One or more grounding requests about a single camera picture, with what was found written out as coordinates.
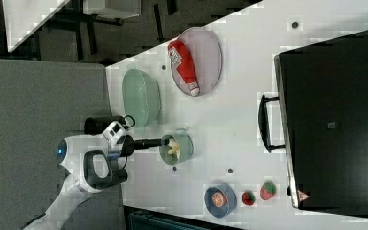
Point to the yellow peeled banana toy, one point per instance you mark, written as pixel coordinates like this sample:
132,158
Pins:
174,148

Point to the green mug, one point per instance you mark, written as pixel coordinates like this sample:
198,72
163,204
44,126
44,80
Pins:
186,147

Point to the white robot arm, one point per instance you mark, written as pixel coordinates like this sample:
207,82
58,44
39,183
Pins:
87,158

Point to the red ketchup bottle toy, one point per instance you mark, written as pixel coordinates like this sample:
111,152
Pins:
182,61

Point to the small red strawberry toy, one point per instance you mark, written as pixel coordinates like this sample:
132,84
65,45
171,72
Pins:
248,198

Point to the black toaster oven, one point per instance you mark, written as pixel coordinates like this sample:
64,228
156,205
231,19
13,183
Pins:
323,99

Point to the blue bowl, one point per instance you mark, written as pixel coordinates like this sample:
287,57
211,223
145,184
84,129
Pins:
220,212

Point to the orange slice toy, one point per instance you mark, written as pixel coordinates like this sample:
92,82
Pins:
219,199

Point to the large red strawberry toy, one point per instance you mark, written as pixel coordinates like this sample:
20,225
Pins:
267,191

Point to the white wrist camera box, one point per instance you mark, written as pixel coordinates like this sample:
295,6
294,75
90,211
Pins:
114,133

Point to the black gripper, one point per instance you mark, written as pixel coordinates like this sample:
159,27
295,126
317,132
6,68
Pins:
130,145

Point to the pink round plate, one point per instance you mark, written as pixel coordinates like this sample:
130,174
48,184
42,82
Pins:
207,57

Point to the green perforated colander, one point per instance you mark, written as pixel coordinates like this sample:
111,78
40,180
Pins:
141,97

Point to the black cylinder object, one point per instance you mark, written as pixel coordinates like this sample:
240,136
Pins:
96,125

